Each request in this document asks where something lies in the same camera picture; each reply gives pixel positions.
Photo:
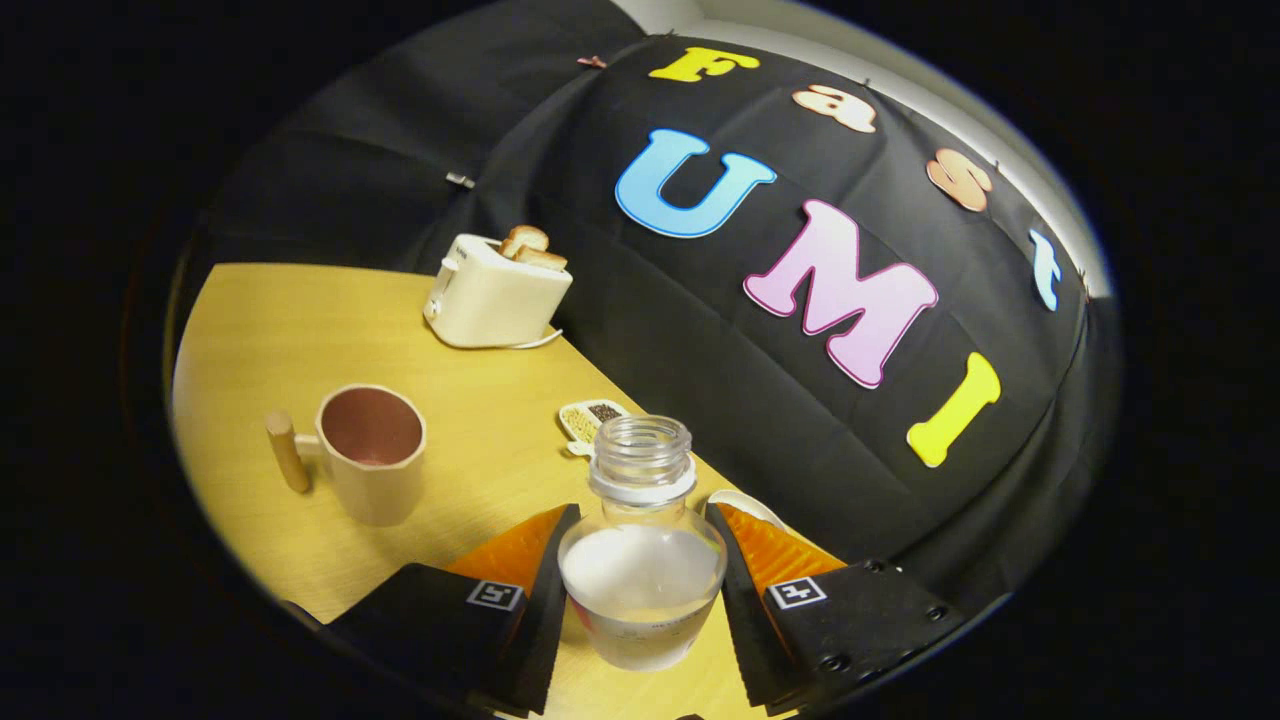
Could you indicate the toast bread slice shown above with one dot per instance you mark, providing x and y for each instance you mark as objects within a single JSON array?
[
  {"x": 542, "y": 259},
  {"x": 524, "y": 238}
]

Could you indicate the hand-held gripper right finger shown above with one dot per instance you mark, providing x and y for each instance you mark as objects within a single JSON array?
[{"x": 740, "y": 620}]

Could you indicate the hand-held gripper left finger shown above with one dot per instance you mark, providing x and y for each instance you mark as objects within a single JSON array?
[{"x": 545, "y": 620}]

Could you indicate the black backdrop cloth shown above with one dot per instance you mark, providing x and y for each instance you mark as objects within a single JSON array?
[{"x": 700, "y": 400}]

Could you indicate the white plate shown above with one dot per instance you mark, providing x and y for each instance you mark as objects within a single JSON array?
[{"x": 745, "y": 500}]

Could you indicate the white toaster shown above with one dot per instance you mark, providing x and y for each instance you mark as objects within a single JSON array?
[{"x": 490, "y": 300}]

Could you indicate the clear juice bottle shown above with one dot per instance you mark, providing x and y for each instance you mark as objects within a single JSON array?
[{"x": 640, "y": 590}]

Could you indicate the white divided snack tray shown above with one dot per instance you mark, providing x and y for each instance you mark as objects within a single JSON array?
[{"x": 583, "y": 422}]

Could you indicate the silver clip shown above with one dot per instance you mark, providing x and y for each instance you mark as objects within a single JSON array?
[{"x": 460, "y": 180}]

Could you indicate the wooden table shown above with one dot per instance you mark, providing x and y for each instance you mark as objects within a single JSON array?
[{"x": 300, "y": 330}]

